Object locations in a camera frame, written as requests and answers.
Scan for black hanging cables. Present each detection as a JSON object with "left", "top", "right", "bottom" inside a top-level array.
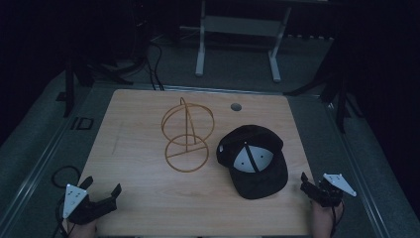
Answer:
[{"left": 144, "top": 41, "right": 165, "bottom": 91}]

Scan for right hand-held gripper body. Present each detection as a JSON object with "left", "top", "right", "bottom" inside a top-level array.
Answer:
[{"left": 308, "top": 173, "right": 358, "bottom": 209}]

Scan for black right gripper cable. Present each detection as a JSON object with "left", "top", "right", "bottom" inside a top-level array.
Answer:
[{"left": 329, "top": 201, "right": 346, "bottom": 238}]

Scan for black rectangular floor bracket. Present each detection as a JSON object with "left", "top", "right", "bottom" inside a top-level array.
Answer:
[{"left": 69, "top": 116, "right": 95, "bottom": 131}]

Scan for person's right hand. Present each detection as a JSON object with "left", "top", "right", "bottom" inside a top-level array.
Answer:
[{"left": 311, "top": 199, "right": 345, "bottom": 238}]

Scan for black baseball cap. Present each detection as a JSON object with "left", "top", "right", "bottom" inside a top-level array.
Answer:
[{"left": 215, "top": 124, "right": 289, "bottom": 200}]

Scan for black tripod stand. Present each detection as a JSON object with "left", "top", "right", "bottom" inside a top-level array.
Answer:
[
  {"left": 54, "top": 46, "right": 148, "bottom": 119},
  {"left": 282, "top": 39, "right": 365, "bottom": 135}
]

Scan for black coiled floor cable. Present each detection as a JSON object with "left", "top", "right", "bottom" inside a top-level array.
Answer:
[{"left": 51, "top": 165, "right": 82, "bottom": 189}]

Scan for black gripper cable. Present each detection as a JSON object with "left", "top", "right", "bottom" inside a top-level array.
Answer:
[
  {"left": 329, "top": 201, "right": 346, "bottom": 238},
  {"left": 52, "top": 197, "right": 72, "bottom": 238}
]

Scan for person's left hand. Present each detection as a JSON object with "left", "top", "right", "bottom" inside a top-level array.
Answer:
[{"left": 61, "top": 217, "right": 99, "bottom": 238}]

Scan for white metal desk frame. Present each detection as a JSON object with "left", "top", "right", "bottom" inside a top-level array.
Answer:
[{"left": 194, "top": 0, "right": 293, "bottom": 84}]

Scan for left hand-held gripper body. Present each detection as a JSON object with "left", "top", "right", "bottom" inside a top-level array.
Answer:
[{"left": 61, "top": 183, "right": 119, "bottom": 226}]

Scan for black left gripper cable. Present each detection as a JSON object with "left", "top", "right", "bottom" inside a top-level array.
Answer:
[{"left": 52, "top": 197, "right": 72, "bottom": 238}]

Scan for gold wire hat stand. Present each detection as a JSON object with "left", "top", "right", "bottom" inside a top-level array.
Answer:
[{"left": 160, "top": 96, "right": 216, "bottom": 174}]

